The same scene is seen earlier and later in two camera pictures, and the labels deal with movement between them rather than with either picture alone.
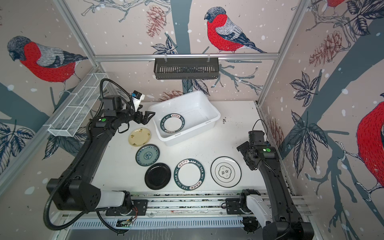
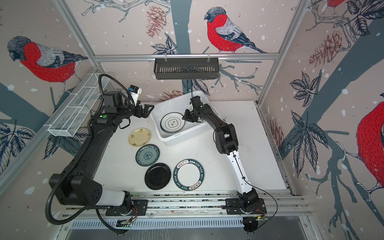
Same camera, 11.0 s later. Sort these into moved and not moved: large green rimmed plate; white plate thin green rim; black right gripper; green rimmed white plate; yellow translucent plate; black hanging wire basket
Moved: white plate thin green rim; black right gripper
Not moved: yellow translucent plate; large green rimmed plate; green rimmed white plate; black hanging wire basket
